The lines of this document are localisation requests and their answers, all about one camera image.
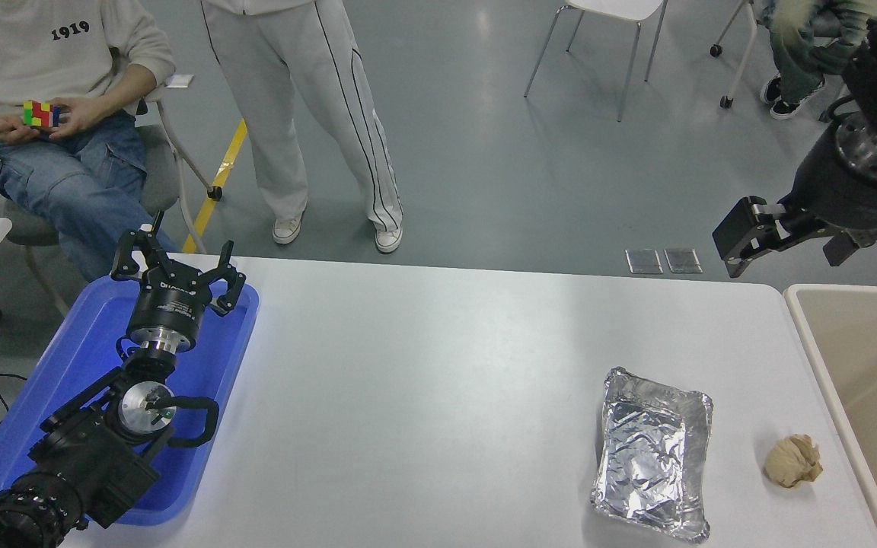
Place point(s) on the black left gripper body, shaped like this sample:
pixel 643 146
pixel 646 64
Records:
pixel 168 308

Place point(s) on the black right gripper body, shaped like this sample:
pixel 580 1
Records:
pixel 849 198

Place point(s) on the colourful puzzle cube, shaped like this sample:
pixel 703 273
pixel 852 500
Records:
pixel 40 114

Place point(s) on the silver foil tray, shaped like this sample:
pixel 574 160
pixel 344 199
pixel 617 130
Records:
pixel 652 457

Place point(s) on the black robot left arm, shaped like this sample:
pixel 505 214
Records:
pixel 88 457

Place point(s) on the metal floor plate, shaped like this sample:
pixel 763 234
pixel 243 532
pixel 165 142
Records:
pixel 644 261
pixel 684 260

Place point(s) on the seated person's left hand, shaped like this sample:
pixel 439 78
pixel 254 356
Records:
pixel 81 116

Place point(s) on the seated person's right hand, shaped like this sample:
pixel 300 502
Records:
pixel 12 129

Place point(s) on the grey office chair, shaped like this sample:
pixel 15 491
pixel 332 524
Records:
pixel 161 167

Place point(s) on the blue plastic tray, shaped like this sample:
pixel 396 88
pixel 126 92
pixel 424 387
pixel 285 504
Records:
pixel 81 358

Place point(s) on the large pale bin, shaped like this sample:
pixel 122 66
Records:
pixel 872 365

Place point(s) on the white chair with castors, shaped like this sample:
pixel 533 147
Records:
pixel 743 53

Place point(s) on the standing person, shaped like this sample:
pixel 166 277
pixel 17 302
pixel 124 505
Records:
pixel 286 99

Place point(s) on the crumpled tan paper ball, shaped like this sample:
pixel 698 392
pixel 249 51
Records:
pixel 792 460

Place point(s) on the seated person with cube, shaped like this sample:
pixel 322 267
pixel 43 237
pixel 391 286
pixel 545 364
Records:
pixel 43 46

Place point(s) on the white chair with metal legs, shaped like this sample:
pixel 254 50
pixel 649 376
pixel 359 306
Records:
pixel 621 7

